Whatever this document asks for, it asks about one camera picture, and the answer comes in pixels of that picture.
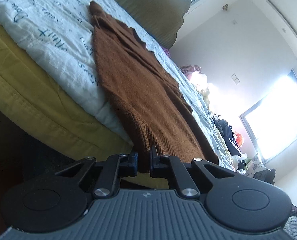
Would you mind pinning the dark clothes pile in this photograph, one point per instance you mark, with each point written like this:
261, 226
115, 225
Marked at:
227, 135

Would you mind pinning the white wall switch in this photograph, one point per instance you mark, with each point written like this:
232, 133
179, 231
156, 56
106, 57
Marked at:
235, 78

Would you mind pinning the floral pillow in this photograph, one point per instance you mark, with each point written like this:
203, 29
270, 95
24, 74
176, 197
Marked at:
256, 165

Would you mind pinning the small white wall plate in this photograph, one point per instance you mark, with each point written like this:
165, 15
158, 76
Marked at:
235, 22

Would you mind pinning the white script-printed blanket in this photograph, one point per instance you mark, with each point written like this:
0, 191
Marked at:
51, 25

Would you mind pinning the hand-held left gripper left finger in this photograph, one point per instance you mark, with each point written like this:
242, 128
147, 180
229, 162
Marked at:
134, 166

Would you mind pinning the yellow bed sheet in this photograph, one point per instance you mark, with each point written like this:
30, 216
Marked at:
26, 80

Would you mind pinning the brown knit sweater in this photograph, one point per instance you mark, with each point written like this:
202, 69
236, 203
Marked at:
143, 92

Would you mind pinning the purple cloth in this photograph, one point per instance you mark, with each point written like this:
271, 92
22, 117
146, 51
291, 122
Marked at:
166, 52

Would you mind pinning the small wall ornament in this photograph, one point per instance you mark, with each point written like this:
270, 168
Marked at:
225, 7

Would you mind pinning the bright side window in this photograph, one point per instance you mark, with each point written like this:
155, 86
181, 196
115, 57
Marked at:
276, 120

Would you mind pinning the green upholstered headboard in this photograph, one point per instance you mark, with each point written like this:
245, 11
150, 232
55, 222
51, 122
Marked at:
158, 10

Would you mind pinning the pink clothes pile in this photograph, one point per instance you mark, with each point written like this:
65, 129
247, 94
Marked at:
189, 70

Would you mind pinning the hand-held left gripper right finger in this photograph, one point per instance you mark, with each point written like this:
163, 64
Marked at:
153, 165

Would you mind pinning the orange red item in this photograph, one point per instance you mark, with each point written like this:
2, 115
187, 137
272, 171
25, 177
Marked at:
239, 138

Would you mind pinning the black object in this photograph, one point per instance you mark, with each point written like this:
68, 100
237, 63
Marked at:
266, 176

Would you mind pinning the recessed ceiling light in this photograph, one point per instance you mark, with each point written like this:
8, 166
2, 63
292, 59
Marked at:
284, 30

